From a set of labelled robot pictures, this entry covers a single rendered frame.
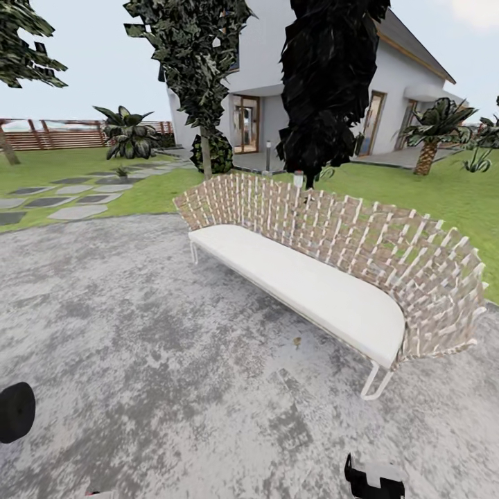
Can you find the charcoal grill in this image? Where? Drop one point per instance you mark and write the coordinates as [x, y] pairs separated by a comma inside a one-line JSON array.
[[17, 412]]

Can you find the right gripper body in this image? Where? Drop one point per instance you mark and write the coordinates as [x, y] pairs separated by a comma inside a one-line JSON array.
[[389, 489]]

